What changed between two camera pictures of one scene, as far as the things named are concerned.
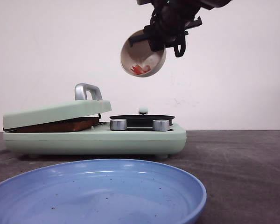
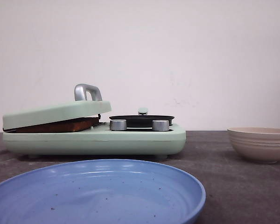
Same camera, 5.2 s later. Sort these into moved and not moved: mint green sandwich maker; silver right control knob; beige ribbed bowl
Moved: beige ribbed bowl
Not moved: silver right control knob; mint green sandwich maker
